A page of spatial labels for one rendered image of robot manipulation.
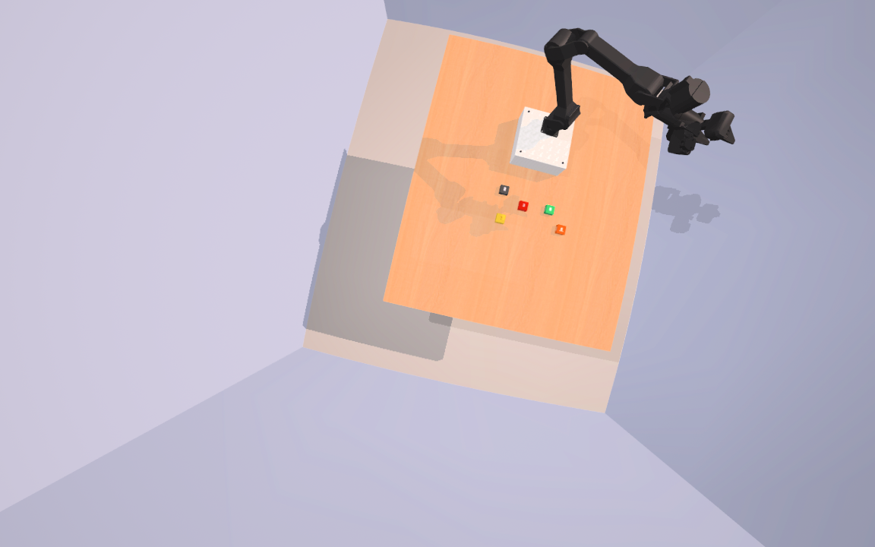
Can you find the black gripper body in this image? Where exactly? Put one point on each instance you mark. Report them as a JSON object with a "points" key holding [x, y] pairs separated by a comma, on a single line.
{"points": [[714, 128]]}

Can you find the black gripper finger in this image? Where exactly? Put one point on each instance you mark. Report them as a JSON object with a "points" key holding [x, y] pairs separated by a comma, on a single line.
{"points": [[729, 137], [702, 139]]}

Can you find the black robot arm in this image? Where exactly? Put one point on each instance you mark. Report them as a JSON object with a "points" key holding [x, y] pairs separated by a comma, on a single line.
{"points": [[640, 83]]}

